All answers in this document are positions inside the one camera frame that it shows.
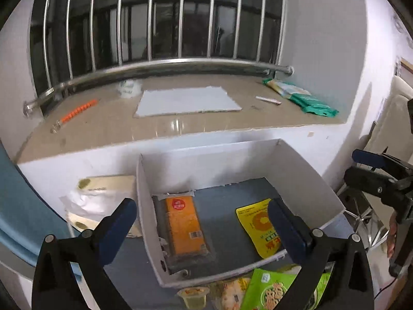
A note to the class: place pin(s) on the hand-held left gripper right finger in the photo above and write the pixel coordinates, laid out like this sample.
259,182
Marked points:
287,232

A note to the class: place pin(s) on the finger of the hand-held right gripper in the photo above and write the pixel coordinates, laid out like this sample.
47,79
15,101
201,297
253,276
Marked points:
364,179
364,157

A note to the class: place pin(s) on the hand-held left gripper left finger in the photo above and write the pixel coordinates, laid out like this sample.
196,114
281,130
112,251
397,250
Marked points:
117,232

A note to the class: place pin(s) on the white cardboard box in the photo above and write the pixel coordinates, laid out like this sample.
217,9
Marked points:
290,168

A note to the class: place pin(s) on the clear jelly cup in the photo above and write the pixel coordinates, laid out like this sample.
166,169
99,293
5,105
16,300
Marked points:
193,298

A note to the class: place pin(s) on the person's right hand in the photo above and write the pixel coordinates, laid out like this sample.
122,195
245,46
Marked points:
392,239

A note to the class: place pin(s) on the chrome chair base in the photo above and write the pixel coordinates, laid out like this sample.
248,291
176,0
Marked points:
361,213

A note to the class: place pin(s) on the white paper bag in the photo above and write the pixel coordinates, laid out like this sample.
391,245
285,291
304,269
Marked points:
96,200

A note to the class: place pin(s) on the white chair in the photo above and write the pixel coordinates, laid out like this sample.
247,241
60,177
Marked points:
393,119

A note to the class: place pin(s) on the orange snack packet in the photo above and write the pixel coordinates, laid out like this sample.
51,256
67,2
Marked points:
184,222

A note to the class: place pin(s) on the green wipes packet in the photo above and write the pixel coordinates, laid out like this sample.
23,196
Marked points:
313,105

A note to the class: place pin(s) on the shrimp print snack packet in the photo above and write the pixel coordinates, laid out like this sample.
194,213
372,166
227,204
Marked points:
230,294

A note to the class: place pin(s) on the yellow green snack packet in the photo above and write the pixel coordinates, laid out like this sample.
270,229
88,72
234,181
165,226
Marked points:
284,87

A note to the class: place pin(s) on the white pen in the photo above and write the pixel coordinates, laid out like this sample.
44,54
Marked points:
267,100

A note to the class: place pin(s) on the orange beaded tool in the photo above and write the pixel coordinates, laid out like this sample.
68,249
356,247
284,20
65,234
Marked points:
77,111

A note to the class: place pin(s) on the white tape roll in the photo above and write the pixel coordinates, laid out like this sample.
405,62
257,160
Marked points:
129,89

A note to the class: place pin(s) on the white cardboard sheet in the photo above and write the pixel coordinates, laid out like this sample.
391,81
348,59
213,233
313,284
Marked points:
187,101

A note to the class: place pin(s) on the steel window railing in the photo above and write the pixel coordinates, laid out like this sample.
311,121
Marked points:
161,66

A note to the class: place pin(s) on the dark window glass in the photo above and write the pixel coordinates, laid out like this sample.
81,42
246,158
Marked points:
166,22

